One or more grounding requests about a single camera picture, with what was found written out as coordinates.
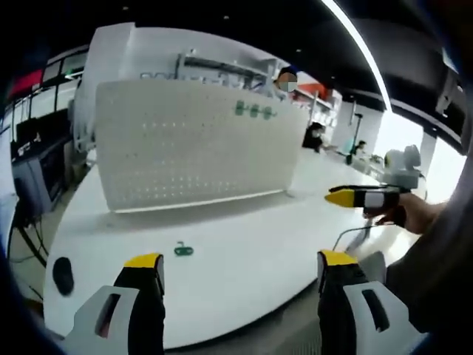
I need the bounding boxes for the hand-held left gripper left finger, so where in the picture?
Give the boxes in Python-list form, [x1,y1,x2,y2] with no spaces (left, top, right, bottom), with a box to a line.
[64,252,166,355]

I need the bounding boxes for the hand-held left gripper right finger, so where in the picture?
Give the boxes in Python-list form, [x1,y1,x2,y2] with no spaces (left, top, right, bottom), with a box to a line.
[316,249,432,355]

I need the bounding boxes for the white perforated mounting plate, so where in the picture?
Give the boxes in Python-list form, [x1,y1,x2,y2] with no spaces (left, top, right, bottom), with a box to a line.
[95,79,310,214]

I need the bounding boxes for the person's right hand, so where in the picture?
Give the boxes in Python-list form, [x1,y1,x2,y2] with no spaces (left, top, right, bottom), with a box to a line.
[375,192,432,234]

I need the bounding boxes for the dark ceiling fixture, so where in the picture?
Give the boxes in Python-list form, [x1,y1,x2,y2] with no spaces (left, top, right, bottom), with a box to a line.
[435,47,466,119]

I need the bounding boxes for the white storage shelving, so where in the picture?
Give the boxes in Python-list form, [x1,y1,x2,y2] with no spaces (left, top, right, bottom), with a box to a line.
[295,83,343,149]

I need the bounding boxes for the white ceiling light strip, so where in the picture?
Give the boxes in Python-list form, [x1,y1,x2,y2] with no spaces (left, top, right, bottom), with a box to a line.
[321,0,392,112]

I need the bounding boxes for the grey equipment cabinet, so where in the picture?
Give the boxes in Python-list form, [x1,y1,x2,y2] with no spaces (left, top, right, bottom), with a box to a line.
[10,136,75,215]

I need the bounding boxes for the black cable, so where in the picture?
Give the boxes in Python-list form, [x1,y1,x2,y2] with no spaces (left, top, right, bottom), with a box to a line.
[332,224,374,253]

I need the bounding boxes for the black floor cables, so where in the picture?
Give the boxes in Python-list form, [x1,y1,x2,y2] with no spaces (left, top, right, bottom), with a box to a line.
[9,214,49,267]

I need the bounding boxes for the grey metal wall shelf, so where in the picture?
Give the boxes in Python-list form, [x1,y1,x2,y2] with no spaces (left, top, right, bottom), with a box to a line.
[177,51,282,93]

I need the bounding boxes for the white equipment frame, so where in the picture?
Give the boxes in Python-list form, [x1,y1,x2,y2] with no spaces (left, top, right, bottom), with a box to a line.
[69,81,99,152]

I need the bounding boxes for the red wall banner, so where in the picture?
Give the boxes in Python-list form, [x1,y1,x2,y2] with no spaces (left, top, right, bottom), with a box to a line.
[10,70,45,93]

